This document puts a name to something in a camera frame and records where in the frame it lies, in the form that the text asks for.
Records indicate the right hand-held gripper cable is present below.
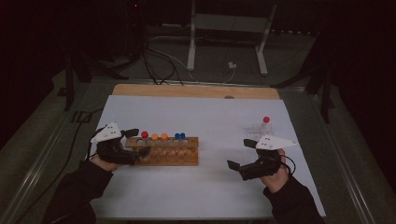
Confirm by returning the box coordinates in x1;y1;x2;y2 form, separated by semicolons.
279;153;297;175

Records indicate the white board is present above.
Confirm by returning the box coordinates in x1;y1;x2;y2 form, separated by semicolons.
64;94;327;220

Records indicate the person's left hand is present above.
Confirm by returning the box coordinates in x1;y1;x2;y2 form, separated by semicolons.
90;154;121;173

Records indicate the orange-capped test tube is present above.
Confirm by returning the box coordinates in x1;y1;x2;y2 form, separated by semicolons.
150;133;160;158
160;132;170;158

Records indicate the metal floor rail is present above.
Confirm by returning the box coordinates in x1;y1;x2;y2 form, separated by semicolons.
0;116;70;224
309;92;396;224

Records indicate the left hand-held gripper cable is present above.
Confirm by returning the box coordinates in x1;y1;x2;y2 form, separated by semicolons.
85;126;106;161

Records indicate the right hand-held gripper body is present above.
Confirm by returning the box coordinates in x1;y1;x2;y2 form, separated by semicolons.
240;134;299;182

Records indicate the white cable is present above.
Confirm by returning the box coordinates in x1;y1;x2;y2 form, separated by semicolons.
148;35;237;85

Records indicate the power strip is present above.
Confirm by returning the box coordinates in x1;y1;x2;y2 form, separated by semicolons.
270;28;321;36

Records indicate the red-capped test tube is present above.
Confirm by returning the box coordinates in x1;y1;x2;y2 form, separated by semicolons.
140;130;150;158
260;116;271;133

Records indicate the black cable bundle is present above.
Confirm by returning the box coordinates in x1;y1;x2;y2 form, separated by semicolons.
136;29;185;86

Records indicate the black floor cable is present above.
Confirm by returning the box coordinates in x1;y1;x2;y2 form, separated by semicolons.
17;106;105;224

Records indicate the black stand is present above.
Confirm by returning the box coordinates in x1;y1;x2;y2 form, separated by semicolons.
63;51;129;112
270;65;336;124

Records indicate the person's right hand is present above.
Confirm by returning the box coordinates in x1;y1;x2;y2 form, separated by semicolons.
259;148;290;194

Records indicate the clear plastic tube rack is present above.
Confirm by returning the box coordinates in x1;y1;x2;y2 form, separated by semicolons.
244;122;276;142

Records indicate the hand-held gripper cable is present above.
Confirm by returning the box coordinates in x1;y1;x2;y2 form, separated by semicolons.
85;126;106;161
279;153;297;175

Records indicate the white metal stand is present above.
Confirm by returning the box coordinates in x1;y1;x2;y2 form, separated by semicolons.
186;0;278;77

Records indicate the wooden test tube rack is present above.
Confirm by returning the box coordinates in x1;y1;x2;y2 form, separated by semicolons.
124;136;200;167

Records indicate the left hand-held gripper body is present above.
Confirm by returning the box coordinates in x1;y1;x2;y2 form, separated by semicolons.
90;121;140;166

